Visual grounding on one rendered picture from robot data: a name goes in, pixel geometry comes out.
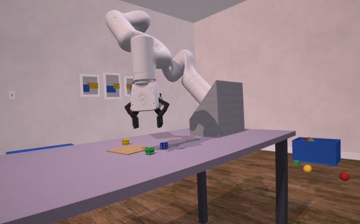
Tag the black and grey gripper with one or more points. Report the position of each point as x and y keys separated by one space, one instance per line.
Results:
x=145 y=96

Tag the tan mat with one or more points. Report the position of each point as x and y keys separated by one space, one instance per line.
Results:
x=128 y=150

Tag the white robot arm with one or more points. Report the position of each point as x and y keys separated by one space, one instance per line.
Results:
x=149 y=54

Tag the blue die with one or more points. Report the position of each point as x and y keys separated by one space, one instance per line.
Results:
x=164 y=145

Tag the yellow die with black pips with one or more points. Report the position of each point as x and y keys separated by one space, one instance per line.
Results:
x=125 y=142

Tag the green die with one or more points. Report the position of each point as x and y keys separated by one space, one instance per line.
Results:
x=149 y=150

